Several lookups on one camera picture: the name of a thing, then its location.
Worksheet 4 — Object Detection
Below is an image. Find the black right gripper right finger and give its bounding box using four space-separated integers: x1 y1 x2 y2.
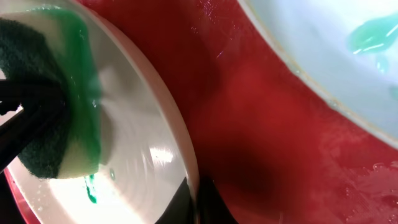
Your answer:
197 177 238 224

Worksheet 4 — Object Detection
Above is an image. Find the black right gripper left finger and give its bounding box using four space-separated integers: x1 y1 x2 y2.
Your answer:
155 178 195 224

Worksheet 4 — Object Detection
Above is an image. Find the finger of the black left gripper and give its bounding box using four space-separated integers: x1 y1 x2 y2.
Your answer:
1 104 65 172
1 80 64 114

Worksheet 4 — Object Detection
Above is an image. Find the white plate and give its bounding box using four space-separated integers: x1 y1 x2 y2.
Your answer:
1 0 199 224

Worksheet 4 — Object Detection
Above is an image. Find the green yellow sponge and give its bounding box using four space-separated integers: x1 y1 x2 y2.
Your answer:
1 8 101 179

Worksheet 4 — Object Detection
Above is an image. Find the light blue plate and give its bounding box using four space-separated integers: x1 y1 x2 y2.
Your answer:
239 0 397 147

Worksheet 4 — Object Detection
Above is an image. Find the red plastic tray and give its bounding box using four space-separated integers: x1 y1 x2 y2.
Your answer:
2 0 398 224

